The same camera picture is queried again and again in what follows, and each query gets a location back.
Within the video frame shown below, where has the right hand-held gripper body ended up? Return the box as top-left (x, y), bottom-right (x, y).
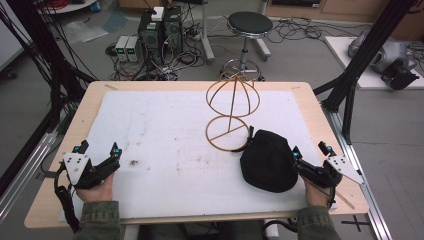
top-left (294, 155), bottom-right (367, 189)

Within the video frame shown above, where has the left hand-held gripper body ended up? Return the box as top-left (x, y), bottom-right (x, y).
top-left (62, 151), bottom-right (121, 191)

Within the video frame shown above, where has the black hat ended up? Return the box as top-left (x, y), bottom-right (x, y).
top-left (239, 128), bottom-right (300, 194)

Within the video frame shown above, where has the person's left hand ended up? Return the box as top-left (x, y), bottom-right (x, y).
top-left (75, 172), bottom-right (116, 204)

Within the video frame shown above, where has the person's right hand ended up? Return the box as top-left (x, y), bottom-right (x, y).
top-left (301, 177), bottom-right (335, 209)

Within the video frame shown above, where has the white table mat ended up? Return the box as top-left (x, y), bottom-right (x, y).
top-left (59, 89), bottom-right (338, 224)

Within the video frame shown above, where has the white platform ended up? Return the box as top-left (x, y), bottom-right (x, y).
top-left (324, 35), bottom-right (424, 91)

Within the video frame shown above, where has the black device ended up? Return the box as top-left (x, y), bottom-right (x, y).
top-left (380, 59), bottom-right (421, 91)

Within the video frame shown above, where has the grey power supply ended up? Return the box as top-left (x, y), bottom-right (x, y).
top-left (125, 35), bottom-right (143, 64)
top-left (114, 35), bottom-right (130, 63)

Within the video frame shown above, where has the clear plastic sheet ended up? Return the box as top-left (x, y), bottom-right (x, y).
top-left (62, 19), bottom-right (109, 45)

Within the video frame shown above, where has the grey robot part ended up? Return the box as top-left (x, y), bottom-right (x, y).
top-left (347, 30), bottom-right (419, 75)

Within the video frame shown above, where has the black computer tower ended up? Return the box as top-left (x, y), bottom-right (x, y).
top-left (162, 5), bottom-right (184, 57)
top-left (137, 12), bottom-right (165, 66)

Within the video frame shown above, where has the black round stool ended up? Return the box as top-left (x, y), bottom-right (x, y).
top-left (220, 11), bottom-right (275, 83)

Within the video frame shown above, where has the white box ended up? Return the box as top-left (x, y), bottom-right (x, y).
top-left (151, 6), bottom-right (166, 22)

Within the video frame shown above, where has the grey table leg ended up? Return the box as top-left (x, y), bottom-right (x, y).
top-left (199, 0), bottom-right (216, 65)

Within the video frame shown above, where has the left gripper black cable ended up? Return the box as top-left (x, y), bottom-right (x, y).
top-left (53, 162), bottom-right (82, 234)

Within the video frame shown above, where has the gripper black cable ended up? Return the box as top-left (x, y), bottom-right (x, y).
top-left (261, 185), bottom-right (337, 234)
top-left (53, 162), bottom-right (82, 234)

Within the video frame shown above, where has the aluminium rail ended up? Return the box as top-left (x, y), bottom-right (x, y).
top-left (0, 130), bottom-right (60, 223)
top-left (323, 105), bottom-right (395, 240)

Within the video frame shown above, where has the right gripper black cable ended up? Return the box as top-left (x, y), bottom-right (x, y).
top-left (261, 185), bottom-right (337, 234)

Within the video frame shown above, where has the copper wire hat stand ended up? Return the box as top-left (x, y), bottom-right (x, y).
top-left (205, 70), bottom-right (261, 153)

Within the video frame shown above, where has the black frame post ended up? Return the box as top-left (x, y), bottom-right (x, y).
top-left (312, 0), bottom-right (418, 146)
top-left (0, 0), bottom-right (98, 198)

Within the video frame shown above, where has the tangle of floor cables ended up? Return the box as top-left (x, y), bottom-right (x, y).
top-left (265, 15), bottom-right (336, 45)

